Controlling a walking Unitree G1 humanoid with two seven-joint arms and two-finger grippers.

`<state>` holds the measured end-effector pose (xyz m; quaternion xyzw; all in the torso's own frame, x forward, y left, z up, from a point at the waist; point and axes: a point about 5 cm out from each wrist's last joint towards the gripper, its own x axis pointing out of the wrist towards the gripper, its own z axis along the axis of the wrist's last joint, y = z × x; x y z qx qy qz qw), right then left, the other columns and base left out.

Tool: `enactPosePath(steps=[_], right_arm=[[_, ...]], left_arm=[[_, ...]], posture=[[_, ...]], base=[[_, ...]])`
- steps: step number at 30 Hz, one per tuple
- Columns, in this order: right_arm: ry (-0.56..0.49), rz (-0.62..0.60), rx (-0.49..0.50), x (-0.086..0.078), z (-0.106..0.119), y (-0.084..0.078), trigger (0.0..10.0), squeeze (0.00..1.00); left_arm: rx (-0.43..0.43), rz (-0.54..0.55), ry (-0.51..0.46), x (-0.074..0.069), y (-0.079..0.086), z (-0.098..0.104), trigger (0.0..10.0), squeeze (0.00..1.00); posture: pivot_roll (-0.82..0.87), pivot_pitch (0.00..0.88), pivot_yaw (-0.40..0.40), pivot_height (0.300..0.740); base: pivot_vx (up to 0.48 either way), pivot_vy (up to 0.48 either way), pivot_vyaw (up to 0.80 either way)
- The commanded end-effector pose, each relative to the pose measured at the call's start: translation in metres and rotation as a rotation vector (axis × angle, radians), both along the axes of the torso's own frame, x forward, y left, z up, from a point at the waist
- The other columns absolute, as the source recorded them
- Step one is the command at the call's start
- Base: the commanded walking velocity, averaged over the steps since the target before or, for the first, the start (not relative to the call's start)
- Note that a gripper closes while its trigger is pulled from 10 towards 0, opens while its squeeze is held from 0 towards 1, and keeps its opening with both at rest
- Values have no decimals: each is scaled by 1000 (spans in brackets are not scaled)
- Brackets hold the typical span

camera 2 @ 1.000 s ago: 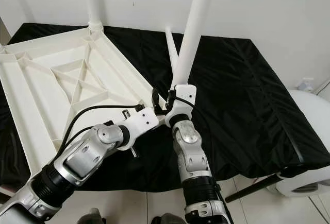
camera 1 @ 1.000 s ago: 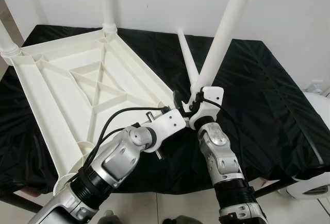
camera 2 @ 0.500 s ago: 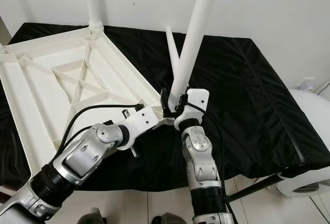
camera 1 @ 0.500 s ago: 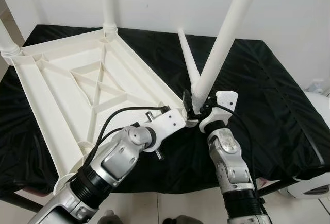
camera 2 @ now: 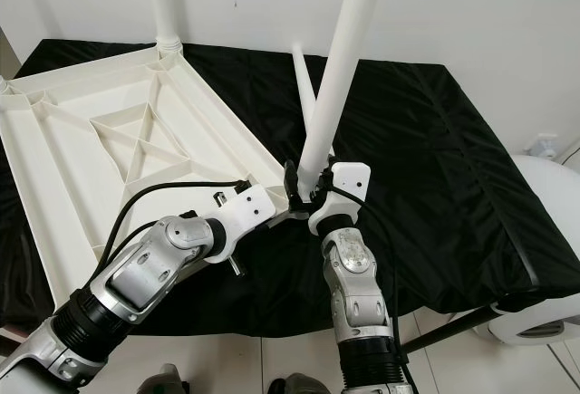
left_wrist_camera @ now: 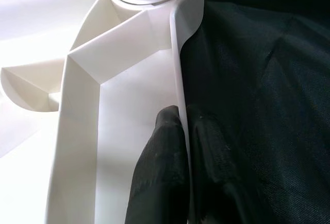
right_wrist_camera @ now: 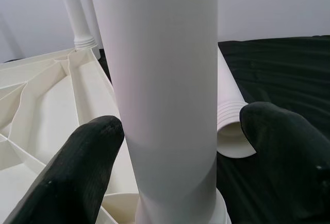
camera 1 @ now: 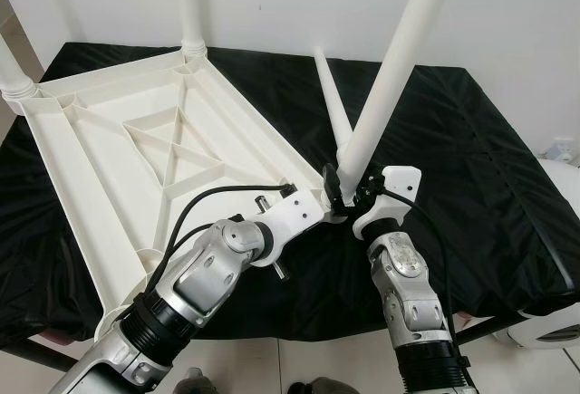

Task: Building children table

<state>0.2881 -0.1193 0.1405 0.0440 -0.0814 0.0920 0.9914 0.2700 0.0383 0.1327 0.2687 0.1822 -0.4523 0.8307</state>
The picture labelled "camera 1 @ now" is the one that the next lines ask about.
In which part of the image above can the white plastic table leg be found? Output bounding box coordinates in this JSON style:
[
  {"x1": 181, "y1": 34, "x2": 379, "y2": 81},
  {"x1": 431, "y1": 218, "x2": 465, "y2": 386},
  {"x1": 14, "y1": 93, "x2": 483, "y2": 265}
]
[
  {"x1": 0, "y1": 32, "x2": 39, "y2": 110},
  {"x1": 313, "y1": 48, "x2": 354, "y2": 150},
  {"x1": 177, "y1": 0, "x2": 208, "y2": 55},
  {"x1": 335, "y1": 0, "x2": 463, "y2": 182}
]

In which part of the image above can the robot right leg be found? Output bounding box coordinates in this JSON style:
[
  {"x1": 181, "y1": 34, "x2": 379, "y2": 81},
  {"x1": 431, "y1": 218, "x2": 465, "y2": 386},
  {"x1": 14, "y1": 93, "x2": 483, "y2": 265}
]
[{"x1": 290, "y1": 376, "x2": 363, "y2": 394}]

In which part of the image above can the robot leg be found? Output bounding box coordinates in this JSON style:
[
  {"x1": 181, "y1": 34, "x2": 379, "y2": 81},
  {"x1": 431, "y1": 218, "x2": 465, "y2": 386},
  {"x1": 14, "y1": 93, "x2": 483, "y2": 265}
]
[
  {"x1": 290, "y1": 376, "x2": 363, "y2": 394},
  {"x1": 177, "y1": 367, "x2": 218, "y2": 394}
]

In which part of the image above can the black tablecloth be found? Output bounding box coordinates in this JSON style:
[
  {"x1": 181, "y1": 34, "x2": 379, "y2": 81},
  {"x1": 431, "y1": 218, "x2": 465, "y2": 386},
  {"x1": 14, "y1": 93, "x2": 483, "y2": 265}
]
[{"x1": 0, "y1": 41, "x2": 580, "y2": 350}]

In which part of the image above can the robot left leg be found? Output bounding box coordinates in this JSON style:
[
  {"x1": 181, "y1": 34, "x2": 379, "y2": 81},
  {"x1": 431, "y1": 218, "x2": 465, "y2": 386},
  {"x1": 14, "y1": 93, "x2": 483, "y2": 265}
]
[{"x1": 177, "y1": 367, "x2": 218, "y2": 394}]

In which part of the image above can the black metal table leg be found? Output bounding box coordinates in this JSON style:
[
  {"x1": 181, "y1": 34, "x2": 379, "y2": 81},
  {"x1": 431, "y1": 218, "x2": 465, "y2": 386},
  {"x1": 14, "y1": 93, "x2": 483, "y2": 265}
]
[
  {"x1": 458, "y1": 315, "x2": 522, "y2": 341},
  {"x1": 0, "y1": 340, "x2": 78, "y2": 372}
]

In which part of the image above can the pink plastic stool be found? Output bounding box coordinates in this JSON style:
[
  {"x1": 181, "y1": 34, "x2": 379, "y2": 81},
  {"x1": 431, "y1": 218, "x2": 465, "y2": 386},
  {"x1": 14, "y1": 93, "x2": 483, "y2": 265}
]
[{"x1": 41, "y1": 326, "x2": 78, "y2": 341}]

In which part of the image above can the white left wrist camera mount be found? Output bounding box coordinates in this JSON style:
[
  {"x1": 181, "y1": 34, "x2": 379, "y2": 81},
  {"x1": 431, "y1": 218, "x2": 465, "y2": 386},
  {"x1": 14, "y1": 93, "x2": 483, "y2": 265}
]
[{"x1": 258, "y1": 188, "x2": 329, "y2": 259}]

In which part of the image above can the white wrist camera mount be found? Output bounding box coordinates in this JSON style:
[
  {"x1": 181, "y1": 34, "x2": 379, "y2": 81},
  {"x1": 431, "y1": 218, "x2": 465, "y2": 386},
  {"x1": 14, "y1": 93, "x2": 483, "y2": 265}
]
[
  {"x1": 352, "y1": 166, "x2": 424, "y2": 241},
  {"x1": 258, "y1": 188, "x2": 329, "y2": 259}
]

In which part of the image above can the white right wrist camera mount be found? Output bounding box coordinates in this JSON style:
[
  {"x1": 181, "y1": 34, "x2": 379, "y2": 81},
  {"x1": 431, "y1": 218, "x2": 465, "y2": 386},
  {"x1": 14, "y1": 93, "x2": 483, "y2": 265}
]
[{"x1": 352, "y1": 166, "x2": 424, "y2": 241}]

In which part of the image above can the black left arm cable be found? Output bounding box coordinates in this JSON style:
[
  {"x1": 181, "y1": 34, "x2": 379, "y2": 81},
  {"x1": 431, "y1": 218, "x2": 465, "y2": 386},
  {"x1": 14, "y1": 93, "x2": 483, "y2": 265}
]
[{"x1": 145, "y1": 183, "x2": 300, "y2": 304}]

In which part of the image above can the white wall socket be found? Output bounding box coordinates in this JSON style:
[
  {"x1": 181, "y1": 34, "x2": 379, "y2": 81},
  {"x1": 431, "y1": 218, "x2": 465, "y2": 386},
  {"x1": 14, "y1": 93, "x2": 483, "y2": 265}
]
[{"x1": 551, "y1": 139, "x2": 576, "y2": 161}]

